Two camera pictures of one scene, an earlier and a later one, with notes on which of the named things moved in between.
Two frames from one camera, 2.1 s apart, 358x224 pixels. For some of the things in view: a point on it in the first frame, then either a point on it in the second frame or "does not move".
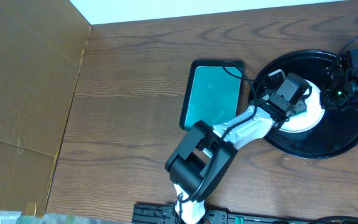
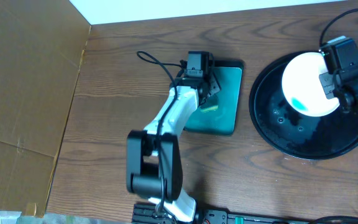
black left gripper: x=274 y=79 -> x=213 y=86
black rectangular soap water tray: x=211 y=94 does not move
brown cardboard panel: x=30 y=53 does not move
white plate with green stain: x=314 y=112 -> x=301 y=86
